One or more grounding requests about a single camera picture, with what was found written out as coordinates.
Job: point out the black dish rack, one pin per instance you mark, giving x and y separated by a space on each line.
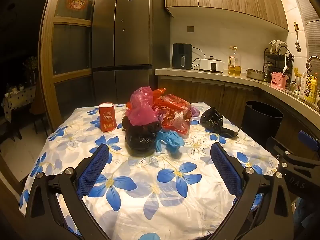
275 57

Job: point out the red and white plastic bag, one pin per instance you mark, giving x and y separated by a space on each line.
178 123

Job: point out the dark grey refrigerator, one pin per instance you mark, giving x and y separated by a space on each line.
125 55

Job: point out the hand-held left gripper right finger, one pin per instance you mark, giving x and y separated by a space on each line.
226 170

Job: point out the polka dot tablecloth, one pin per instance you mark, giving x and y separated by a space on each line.
17 100

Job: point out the large black plastic bag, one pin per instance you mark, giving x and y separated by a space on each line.
142 137

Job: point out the black air fryer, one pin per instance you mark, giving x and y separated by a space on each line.
182 55

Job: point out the crinkled red plastic bag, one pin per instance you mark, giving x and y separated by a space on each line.
160 93

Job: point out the white bottle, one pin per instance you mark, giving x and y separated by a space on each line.
303 85

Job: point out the wooden glass door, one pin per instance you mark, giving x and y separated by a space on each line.
71 73

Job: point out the blue floral tablecloth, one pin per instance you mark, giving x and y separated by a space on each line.
150 205

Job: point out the pink plastic bag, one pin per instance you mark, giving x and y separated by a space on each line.
142 112

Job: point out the yellow bottle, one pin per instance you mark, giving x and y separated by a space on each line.
311 93

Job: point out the small black plastic bag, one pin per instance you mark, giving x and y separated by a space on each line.
212 120

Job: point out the hanging slotted spatula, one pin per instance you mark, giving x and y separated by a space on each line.
297 46

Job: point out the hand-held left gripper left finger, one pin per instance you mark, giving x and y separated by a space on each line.
93 170

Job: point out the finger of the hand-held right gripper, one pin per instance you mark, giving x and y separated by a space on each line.
276 146
307 140

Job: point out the window blinds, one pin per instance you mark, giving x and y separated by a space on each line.
310 5

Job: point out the cooking oil bottle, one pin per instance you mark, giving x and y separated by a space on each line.
235 65

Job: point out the kitchen counter with cabinets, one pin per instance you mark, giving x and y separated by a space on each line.
212 92

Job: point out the flower bouquet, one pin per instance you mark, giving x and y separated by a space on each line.
31 67

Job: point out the wall socket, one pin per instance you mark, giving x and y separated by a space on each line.
190 29

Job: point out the steel pot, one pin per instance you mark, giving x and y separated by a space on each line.
256 75

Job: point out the red paper decoration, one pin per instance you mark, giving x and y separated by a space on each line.
76 0

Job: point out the pink utensil holder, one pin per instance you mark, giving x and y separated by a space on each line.
278 81

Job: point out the red paper cup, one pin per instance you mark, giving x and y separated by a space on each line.
107 120

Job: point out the white electric cooker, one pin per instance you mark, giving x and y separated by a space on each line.
211 65

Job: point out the white spoon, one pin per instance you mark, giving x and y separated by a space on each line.
285 66

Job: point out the blue cloth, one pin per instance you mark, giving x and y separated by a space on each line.
303 212

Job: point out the metal faucet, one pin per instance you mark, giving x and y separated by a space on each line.
311 60

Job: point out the black trash bin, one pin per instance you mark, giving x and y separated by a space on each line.
262 125

